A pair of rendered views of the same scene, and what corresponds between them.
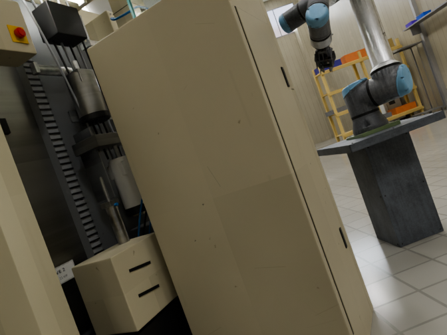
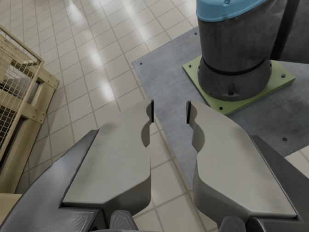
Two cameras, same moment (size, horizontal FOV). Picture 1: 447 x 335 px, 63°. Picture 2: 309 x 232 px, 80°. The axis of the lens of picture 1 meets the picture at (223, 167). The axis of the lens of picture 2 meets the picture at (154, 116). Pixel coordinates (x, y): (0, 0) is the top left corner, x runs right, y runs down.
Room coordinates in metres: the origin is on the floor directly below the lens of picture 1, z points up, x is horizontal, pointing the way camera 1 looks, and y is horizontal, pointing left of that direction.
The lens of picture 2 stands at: (1.71, -0.63, 1.09)
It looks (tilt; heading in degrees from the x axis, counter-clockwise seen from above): 60 degrees down; 12
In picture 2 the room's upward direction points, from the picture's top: 35 degrees counter-clockwise
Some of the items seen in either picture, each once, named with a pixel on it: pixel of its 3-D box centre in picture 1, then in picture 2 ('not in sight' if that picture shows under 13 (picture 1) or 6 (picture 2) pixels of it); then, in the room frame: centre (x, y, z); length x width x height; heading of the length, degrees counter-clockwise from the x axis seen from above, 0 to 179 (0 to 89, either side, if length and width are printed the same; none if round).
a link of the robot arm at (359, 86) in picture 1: (360, 97); (241, 14); (2.00, -0.84, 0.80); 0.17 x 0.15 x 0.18; 46
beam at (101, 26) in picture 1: (129, 38); not in sight; (2.45, 0.29, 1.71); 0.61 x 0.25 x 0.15; 153
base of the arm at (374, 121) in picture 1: (368, 121); (232, 60); (2.00, -0.83, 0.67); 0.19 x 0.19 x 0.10
